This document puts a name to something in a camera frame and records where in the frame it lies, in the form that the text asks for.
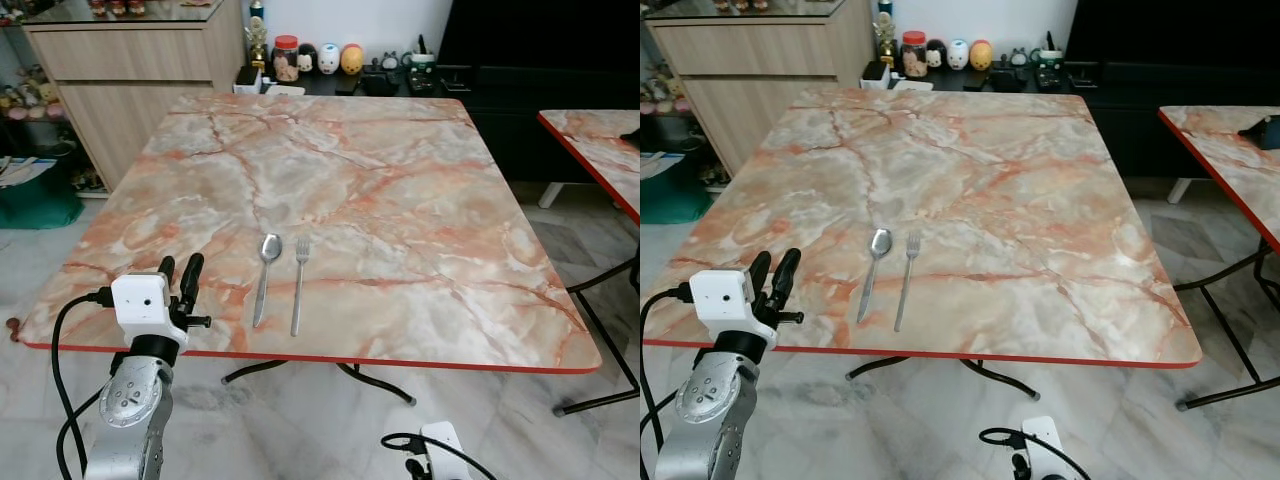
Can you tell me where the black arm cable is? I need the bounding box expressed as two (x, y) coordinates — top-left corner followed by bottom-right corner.
(380, 432), (498, 480)
(50, 288), (116, 480)
(978, 428), (1096, 480)
(640, 283), (696, 480)

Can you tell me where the light wooden cabinet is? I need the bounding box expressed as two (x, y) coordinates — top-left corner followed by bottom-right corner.
(22, 0), (247, 193)
(645, 0), (876, 176)

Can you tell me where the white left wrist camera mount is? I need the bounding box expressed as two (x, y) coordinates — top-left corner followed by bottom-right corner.
(690, 268), (776, 346)
(110, 272), (191, 351)

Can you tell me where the small plush toy pile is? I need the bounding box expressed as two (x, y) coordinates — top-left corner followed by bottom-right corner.
(640, 60), (691, 116)
(0, 65), (63, 123)

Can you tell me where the red lid snack jar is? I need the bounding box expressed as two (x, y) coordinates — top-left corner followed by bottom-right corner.
(900, 30), (929, 79)
(272, 35), (301, 83)

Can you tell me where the black television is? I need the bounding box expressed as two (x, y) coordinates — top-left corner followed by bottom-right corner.
(1065, 0), (1280, 63)
(437, 0), (641, 67)

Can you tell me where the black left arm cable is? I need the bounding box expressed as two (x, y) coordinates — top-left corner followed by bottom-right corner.
(50, 288), (116, 480)
(640, 283), (696, 480)

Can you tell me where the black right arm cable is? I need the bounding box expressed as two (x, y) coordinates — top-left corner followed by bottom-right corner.
(978, 428), (1096, 480)
(380, 432), (498, 480)

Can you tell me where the golden figurine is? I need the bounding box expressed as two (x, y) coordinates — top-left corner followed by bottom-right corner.
(875, 0), (898, 66)
(247, 0), (269, 71)

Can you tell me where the green bag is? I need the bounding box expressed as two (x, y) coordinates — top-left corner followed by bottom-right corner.
(640, 155), (713, 226)
(0, 160), (83, 231)

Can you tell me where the steel fork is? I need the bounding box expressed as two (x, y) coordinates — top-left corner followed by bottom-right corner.
(893, 232), (922, 333)
(290, 237), (312, 338)

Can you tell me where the steel spoon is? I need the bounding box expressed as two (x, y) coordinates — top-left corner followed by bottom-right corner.
(252, 233), (284, 329)
(856, 228), (894, 324)

